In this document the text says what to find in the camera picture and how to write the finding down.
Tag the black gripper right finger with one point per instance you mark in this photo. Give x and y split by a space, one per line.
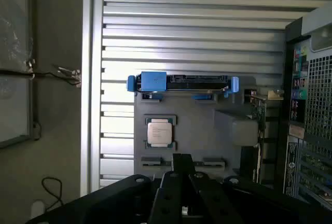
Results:
219 204

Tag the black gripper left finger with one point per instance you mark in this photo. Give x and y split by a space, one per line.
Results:
168 195

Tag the silver CPU chip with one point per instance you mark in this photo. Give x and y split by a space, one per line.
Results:
159 134

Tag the gray parts rack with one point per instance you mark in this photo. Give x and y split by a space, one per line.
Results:
197 130

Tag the green graphics card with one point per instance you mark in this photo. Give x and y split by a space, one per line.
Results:
260 110

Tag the disk in blue caddy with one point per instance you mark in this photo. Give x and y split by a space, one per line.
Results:
153 81

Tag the small white object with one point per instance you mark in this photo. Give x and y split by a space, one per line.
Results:
38 209

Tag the black open PC case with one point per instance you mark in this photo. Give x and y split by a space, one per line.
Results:
319 91

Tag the gray framed panel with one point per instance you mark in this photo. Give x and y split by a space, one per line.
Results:
14 53

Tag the aluminium table frame rail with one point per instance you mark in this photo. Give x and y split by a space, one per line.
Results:
90 78

